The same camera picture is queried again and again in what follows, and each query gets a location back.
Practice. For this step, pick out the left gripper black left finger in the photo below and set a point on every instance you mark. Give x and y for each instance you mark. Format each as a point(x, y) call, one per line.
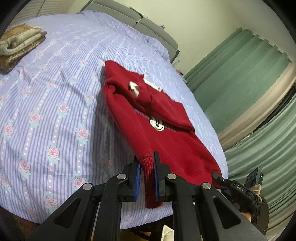
point(92, 212)

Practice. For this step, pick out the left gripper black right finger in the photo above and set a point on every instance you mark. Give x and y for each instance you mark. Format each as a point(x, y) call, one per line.
point(201, 212)

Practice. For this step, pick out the red Mickey sweater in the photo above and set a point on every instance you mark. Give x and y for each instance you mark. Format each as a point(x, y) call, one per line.
point(151, 121)

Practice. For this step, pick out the folded beige brown clothes stack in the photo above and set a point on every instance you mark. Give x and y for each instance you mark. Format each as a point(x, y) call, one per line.
point(17, 42)

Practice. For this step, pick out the beige sheer curtain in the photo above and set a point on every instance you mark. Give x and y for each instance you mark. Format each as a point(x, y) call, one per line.
point(258, 112)

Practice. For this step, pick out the purple floral striped bedsheet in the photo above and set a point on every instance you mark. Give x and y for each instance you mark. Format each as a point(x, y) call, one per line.
point(56, 133)

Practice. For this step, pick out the green curtain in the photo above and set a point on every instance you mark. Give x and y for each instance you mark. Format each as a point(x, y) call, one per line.
point(226, 83)

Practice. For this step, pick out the grey padded headboard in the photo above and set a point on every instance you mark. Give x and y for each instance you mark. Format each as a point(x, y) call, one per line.
point(136, 20)

